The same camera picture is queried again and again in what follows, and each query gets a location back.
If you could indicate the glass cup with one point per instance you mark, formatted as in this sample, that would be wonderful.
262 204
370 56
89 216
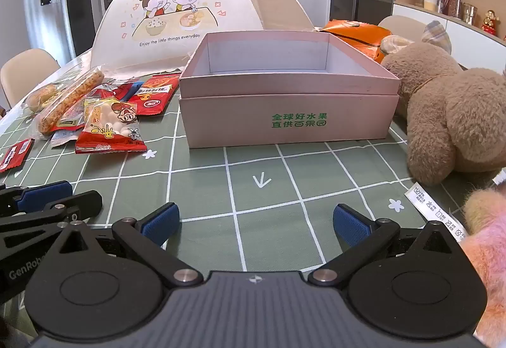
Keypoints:
469 12

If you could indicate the red spicy strip packet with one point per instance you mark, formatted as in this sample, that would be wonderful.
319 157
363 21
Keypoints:
154 95

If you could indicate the green grid tablecloth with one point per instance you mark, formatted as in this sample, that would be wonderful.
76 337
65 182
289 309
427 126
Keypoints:
316 182

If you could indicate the clear white snack packet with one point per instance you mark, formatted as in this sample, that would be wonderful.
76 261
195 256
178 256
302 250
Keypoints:
61 139

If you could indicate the pink fluffy fabric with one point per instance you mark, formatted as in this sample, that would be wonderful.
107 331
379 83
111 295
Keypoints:
490 253

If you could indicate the red white candy packet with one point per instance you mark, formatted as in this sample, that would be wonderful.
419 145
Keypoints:
106 126

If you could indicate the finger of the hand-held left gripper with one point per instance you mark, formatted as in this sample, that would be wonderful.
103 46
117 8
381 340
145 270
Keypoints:
43 193
79 203

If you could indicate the white care label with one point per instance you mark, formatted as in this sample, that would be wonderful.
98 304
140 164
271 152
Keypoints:
435 211

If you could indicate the small red sauce packet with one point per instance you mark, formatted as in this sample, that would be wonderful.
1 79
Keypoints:
14 152

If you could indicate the blue snack packet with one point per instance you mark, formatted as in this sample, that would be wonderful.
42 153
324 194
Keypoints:
134 89

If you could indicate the red gold figurine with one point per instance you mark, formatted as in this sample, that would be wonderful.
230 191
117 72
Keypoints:
490 21

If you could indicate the printed mesh food cover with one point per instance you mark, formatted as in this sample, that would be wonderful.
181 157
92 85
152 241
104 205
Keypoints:
237 0

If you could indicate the clear bread bun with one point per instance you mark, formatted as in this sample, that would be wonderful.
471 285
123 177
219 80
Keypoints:
39 97

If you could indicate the orange snack bag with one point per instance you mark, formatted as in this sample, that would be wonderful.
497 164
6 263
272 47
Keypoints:
355 33

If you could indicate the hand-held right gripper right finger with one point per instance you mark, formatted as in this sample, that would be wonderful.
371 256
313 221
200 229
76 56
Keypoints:
350 225

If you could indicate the pink cardboard gift box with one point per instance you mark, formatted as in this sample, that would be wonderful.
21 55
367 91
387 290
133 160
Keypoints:
284 95

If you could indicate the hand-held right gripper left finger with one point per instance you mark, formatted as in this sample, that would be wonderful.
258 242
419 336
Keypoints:
160 223

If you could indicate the jar of red contents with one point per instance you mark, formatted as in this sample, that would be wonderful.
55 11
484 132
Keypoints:
454 4

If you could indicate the cream fabric item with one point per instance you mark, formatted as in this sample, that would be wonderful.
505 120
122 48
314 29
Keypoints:
395 43

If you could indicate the long orange stick snack packet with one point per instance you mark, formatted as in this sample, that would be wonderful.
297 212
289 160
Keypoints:
75 97

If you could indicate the brown teddy bear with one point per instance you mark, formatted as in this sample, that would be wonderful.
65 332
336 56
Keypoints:
454 106

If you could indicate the beige chair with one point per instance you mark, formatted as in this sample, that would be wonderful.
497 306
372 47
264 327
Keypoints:
27 71
399 25

